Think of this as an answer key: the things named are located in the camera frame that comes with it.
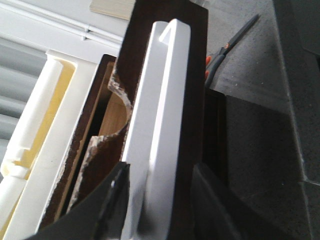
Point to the grey orange scissors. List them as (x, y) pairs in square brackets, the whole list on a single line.
[(217, 58)]

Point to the white plastic drawer handle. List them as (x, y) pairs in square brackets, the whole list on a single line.
[(153, 138)]

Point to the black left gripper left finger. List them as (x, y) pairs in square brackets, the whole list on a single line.
[(100, 216)]

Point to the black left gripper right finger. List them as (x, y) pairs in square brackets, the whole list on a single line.
[(218, 213)]

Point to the dark wooden drawer cabinet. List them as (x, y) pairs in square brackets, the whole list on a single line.
[(98, 139)]

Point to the white wall conduit pipe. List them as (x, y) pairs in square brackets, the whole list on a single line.
[(78, 28)]

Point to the wooden drawer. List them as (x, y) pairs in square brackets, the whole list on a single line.
[(125, 81)]

